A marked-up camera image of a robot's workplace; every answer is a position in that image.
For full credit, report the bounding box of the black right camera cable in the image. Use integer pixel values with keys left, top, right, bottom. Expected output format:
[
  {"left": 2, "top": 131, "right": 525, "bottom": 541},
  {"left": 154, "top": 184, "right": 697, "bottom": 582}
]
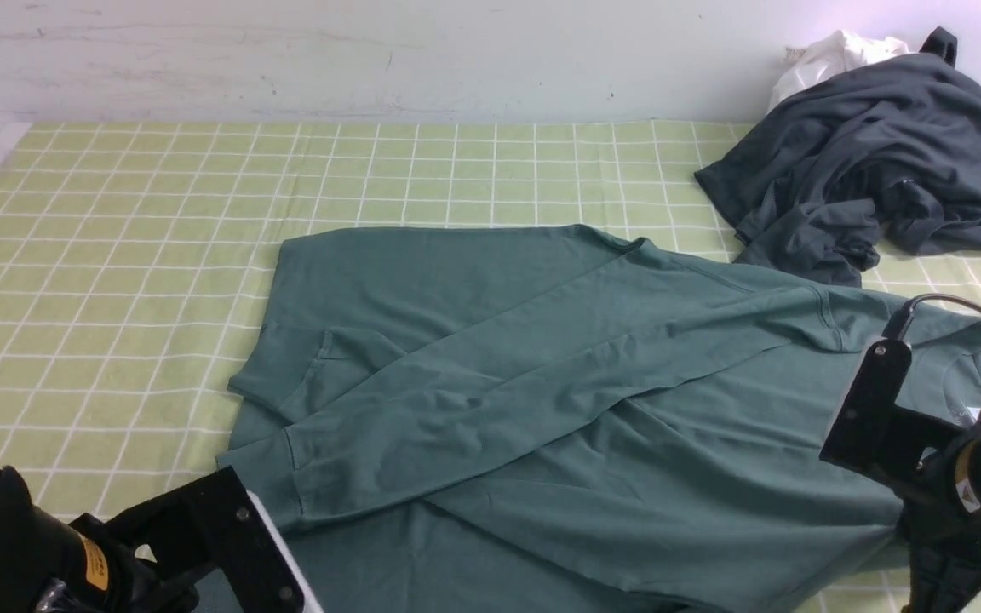
[{"left": 882, "top": 293, "right": 981, "bottom": 352}]

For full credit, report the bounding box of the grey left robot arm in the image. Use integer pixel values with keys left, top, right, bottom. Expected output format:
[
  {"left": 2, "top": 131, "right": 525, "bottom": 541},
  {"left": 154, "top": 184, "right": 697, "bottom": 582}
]
[{"left": 0, "top": 467, "right": 320, "bottom": 612}]

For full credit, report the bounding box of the green long sleeve shirt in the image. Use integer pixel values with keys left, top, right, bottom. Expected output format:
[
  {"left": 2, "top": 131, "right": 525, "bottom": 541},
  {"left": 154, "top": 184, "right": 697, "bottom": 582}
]
[{"left": 192, "top": 225, "right": 981, "bottom": 613}]

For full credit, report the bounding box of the green checkered tablecloth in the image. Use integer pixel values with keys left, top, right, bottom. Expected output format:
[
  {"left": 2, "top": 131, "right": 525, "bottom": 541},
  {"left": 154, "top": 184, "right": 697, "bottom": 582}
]
[{"left": 0, "top": 120, "right": 981, "bottom": 613}]

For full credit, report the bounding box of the white crumpled cloth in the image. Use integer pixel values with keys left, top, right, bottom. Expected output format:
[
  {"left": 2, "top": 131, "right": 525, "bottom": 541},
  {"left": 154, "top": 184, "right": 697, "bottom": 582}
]
[{"left": 767, "top": 30, "right": 912, "bottom": 112}]

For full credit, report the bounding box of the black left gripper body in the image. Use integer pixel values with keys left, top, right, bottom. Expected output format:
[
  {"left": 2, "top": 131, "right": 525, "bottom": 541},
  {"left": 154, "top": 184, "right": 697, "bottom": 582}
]
[{"left": 69, "top": 468, "right": 308, "bottom": 612}]

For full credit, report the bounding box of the dark grey crumpled garment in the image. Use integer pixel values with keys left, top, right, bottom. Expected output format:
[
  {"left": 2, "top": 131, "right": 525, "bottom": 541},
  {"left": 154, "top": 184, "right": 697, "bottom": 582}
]
[{"left": 694, "top": 27, "right": 981, "bottom": 287}]

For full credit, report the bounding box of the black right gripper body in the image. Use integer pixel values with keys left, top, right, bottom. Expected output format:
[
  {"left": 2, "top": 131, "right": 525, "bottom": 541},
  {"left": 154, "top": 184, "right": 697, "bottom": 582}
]
[{"left": 820, "top": 338, "right": 965, "bottom": 503}]

